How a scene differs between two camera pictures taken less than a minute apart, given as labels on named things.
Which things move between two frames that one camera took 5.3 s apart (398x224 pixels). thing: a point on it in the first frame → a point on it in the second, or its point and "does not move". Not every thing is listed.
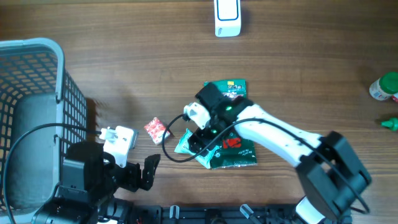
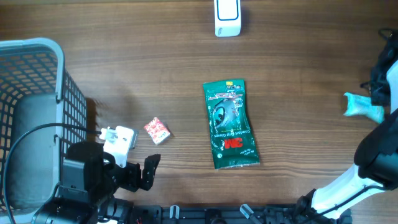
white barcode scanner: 227,18 does not move
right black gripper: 196,140 → 379,96
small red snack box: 156,129 does not move
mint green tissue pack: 183,147 → 362,106
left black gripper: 134,182 does not move
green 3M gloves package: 234,150 does not move
